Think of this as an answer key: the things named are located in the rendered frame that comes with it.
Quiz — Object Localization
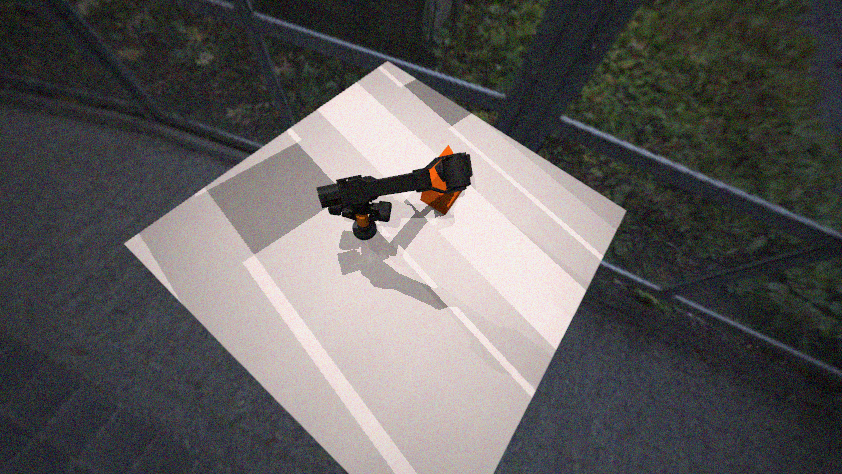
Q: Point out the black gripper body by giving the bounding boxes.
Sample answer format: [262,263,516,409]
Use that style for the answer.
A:
[328,201,392,222]

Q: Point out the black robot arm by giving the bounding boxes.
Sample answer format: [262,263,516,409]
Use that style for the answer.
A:
[316,152,473,210]

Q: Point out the black round pedestal with silver shaft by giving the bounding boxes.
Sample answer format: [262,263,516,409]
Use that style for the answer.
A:
[352,221,377,240]

